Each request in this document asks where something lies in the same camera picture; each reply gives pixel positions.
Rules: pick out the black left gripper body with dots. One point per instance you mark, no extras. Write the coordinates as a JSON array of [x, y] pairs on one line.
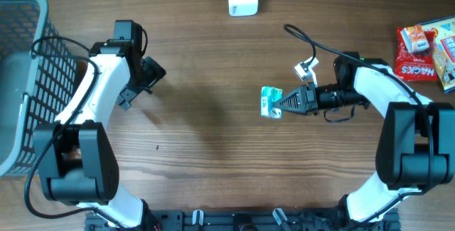
[[151, 72]]

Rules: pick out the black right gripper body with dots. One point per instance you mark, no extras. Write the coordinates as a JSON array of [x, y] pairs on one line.
[[324, 97]]

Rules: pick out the teal small box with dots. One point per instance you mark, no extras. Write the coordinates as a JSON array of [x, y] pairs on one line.
[[269, 95]]

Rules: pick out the grey plastic basket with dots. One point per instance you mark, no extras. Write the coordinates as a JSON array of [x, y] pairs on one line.
[[38, 79]]

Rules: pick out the red candy bag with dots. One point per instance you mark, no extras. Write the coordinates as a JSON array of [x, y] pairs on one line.
[[416, 66]]

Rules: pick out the orange small box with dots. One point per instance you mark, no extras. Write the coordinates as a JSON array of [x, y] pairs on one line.
[[414, 39]]

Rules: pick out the yellow snack bag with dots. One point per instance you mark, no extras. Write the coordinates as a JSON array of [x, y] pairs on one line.
[[443, 54]]

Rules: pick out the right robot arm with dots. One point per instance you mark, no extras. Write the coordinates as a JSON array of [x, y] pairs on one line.
[[416, 150]]

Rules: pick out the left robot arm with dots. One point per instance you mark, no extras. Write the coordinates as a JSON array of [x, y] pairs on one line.
[[76, 169]]

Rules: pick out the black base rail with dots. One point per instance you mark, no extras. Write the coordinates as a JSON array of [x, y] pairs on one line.
[[296, 220]]

